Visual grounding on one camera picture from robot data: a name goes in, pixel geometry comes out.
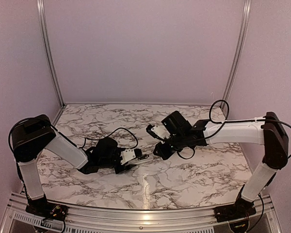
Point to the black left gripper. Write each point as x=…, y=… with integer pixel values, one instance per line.
x=124, y=168

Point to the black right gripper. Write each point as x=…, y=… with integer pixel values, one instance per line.
x=162, y=153

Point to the white remote control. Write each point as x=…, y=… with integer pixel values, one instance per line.
x=144, y=159

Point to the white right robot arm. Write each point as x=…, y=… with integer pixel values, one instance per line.
x=263, y=139

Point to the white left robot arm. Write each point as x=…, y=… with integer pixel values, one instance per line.
x=61, y=146

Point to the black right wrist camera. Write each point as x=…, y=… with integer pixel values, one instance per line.
x=158, y=132

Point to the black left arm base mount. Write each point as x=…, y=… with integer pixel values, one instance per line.
x=43, y=208

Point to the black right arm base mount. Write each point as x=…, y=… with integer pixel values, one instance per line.
x=239, y=209

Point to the aluminium front frame rail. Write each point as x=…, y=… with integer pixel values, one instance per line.
x=85, y=219

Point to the aluminium frame corner post right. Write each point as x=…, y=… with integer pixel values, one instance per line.
x=239, y=48

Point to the aluminium frame corner post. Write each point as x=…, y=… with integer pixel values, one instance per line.
x=239, y=48
x=50, y=61

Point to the aluminium frame corner post left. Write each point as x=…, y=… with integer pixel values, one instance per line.
x=50, y=61

